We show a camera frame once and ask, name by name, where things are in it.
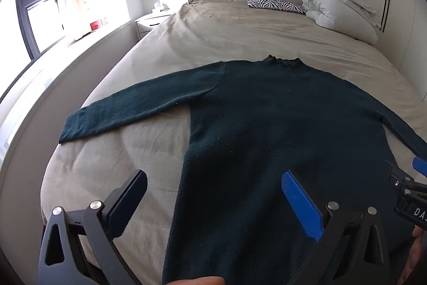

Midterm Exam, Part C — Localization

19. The white wardrobe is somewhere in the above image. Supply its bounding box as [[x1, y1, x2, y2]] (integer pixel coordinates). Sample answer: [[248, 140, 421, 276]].
[[363, 0, 427, 80]]

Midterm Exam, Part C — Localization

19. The bed with beige sheet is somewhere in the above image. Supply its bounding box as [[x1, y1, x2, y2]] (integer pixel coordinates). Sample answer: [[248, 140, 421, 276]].
[[40, 0, 427, 285]]

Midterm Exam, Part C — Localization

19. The white nightstand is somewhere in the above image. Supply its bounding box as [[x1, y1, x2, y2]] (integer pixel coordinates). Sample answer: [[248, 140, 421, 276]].
[[134, 9, 175, 40]]

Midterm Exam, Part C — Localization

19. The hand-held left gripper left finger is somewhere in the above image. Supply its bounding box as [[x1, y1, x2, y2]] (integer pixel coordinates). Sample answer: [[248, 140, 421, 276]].
[[38, 169, 148, 285]]

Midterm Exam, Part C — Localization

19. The dark green sweater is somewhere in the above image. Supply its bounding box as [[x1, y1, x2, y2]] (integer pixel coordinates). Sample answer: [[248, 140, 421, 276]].
[[59, 54, 427, 285]]

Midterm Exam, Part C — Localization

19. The white crumpled duvet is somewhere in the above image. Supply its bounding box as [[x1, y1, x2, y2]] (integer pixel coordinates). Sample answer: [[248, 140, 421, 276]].
[[301, 0, 381, 45]]

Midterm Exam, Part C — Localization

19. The person's left hand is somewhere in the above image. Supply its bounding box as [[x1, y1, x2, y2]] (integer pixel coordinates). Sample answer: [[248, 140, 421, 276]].
[[172, 276, 226, 285]]

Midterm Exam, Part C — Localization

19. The white window ledge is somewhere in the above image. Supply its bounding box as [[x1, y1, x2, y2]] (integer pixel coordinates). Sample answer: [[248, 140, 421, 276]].
[[0, 19, 140, 215]]

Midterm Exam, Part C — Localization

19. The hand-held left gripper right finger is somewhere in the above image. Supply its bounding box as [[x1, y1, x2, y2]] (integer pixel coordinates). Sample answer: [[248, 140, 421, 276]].
[[281, 170, 391, 285]]

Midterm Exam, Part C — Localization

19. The zebra print pillow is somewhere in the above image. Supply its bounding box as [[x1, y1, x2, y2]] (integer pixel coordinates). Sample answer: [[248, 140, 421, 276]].
[[245, 0, 308, 15]]

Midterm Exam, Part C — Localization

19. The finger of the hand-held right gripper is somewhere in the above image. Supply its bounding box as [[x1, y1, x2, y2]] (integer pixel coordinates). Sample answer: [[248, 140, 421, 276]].
[[413, 156, 427, 177], [386, 161, 427, 194]]

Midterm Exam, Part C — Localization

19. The black framed window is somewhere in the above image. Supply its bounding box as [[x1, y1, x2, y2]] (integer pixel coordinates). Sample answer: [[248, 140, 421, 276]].
[[15, 0, 68, 63]]

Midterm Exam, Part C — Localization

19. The person's right hand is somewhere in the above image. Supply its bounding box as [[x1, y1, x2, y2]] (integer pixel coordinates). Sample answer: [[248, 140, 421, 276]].
[[398, 227, 427, 285]]

